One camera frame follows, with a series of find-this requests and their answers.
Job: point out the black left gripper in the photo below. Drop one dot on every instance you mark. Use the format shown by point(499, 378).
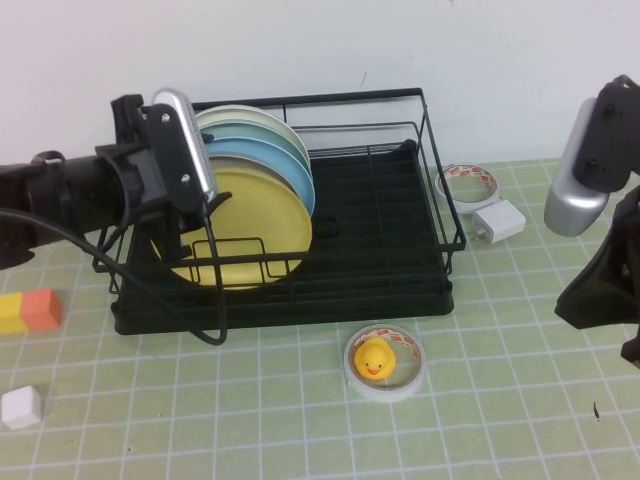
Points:
point(125, 170)

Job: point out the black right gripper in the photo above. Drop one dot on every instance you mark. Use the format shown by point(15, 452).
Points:
point(610, 290)

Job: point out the yellow round plate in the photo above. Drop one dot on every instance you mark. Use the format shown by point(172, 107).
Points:
point(260, 225)

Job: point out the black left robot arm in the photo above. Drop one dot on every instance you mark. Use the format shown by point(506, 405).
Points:
point(75, 190)

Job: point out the grey round plate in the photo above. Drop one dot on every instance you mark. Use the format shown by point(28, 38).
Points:
point(250, 163)

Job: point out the green round plate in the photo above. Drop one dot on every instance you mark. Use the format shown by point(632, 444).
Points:
point(250, 131)

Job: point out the blue round plate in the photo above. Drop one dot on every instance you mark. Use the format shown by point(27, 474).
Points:
point(295, 175)

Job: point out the cream round plate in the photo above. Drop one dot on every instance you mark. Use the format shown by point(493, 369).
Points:
point(240, 114)

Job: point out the white power adapter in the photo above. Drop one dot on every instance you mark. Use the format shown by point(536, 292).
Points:
point(500, 222)

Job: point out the orange cube block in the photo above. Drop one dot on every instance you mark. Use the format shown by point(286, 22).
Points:
point(42, 310)

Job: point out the white tape roll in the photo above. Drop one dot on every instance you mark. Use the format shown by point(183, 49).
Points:
point(465, 207)
point(385, 395)

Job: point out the black plastic drip tray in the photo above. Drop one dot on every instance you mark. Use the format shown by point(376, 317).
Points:
point(325, 315)

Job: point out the yellow cube block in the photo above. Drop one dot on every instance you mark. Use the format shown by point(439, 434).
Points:
point(11, 316)

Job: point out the green grid tablecloth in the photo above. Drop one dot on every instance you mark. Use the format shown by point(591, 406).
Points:
point(450, 400)

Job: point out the white cube block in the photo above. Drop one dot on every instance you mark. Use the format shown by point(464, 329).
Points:
point(20, 409)

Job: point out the yellow rubber duck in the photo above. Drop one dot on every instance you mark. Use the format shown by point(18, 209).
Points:
point(375, 362)

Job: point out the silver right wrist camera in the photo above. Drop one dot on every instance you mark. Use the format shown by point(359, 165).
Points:
point(570, 210)

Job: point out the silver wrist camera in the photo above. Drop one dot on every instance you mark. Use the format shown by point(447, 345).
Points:
point(192, 145)
point(570, 210)

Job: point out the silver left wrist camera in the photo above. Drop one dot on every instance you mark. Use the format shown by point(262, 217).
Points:
point(192, 145)

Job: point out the black right camera bracket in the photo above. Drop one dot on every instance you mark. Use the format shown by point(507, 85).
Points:
point(610, 140)

